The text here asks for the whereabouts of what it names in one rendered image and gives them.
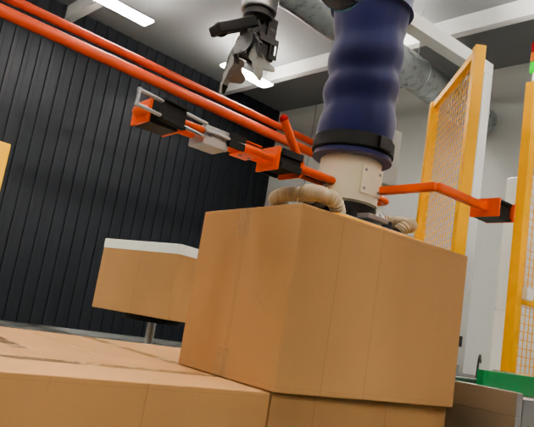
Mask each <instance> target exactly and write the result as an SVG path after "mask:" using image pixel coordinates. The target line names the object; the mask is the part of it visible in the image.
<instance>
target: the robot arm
mask: <svg viewBox="0 0 534 427"><path fill-rule="evenodd" d="M279 1H280V0H242V5H241V11H242V12H243V18H239V19H231V20H227V21H222V20H220V21H217V22H216V23H215V24H214V25H213V26H211V27H209V33H210V35H211V37H217V36H219V37H224V36H226V35H229V34H233V33H237V32H240V33H239V34H240V36H238V38H237V39H236V42H235V45H234V47H233V48H232V49H231V51H230V53H229V56H228V58H227V60H226V63H225V68H224V74H223V78H222V84H221V92H222V93H223V94H225V91H226V89H227V87H228V85H229V83H237V84H242V83H243V82H244V81H245V80H246V77H245V75H244V74H243V73H242V68H243V66H244V61H243V60H245V61H247V64H249V65H251V66H252V67H253V74H254V75H255V77H256V78H257V79H258V81H261V80H262V76H263V70H264V71H269V72H275V68H274V67H273V66H272V65H271V64H270V63H272V61H276V56H277V51H278V46H279V42H278V41H277V40H276V39H275V37H276V32H277V26H278V21H277V20H275V19H274V18H275V17H276V15H277V11H278V6H279ZM321 1H322V2H323V3H324V4H325V5H326V6H327V7H328V8H330V9H332V10H334V11H336V12H338V13H344V12H347V11H349V10H351V9H352V8H354V7H355V6H356V5H357V4H358V2H362V1H363V0H321ZM275 46H276V50H275ZM274 51H275V56H274ZM239 58H241V59H239Z"/></svg>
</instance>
